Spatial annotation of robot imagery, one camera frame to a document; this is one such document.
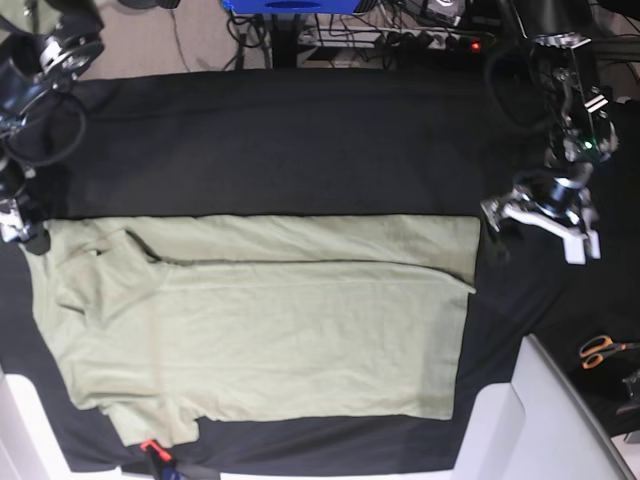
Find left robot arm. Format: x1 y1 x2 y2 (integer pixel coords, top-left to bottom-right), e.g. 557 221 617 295
481 1 619 265

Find red clamp front edge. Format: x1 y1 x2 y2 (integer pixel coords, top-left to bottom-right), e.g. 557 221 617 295
139 440 172 463

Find blue plastic box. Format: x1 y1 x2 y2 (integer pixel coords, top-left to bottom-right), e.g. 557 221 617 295
222 0 360 15

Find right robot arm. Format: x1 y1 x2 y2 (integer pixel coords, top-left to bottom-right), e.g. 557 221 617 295
1 1 104 255

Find orange handled scissors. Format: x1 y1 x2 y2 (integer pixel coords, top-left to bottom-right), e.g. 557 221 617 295
578 335 639 370

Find white plastic bin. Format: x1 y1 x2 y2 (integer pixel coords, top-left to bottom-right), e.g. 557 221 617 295
452 335 635 479

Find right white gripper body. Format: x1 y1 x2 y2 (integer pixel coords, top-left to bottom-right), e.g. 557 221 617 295
1 197 34 243

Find green T-shirt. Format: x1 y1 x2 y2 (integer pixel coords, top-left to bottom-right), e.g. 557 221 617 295
25 215 480 447

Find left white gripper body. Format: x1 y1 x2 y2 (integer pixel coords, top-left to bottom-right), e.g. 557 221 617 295
481 185 600 264

